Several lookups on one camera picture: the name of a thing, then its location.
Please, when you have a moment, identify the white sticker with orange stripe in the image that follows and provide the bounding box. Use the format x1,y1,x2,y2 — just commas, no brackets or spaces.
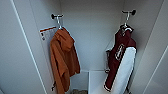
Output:
38,26,58,42

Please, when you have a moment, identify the dark basket of small goods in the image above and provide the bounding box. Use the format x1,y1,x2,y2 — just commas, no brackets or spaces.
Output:
70,87,88,94

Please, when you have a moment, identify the white wardrobe door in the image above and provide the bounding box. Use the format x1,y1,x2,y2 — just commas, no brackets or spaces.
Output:
142,19,168,94
0,0,48,94

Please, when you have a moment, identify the white wardrobe body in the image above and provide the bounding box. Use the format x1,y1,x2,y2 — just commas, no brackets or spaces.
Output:
28,0,168,94

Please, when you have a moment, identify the white wardrobe inner divider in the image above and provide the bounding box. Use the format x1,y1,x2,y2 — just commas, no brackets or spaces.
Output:
69,69,90,92

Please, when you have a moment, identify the orange hoodie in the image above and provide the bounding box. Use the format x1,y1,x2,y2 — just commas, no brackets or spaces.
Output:
49,27,82,94

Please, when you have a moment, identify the white hanger under orange hoodie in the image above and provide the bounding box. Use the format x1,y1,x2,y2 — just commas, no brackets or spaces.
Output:
54,14,67,32

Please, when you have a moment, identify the maroon and white varsity jacket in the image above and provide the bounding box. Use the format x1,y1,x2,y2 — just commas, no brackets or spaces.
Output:
102,24,138,94

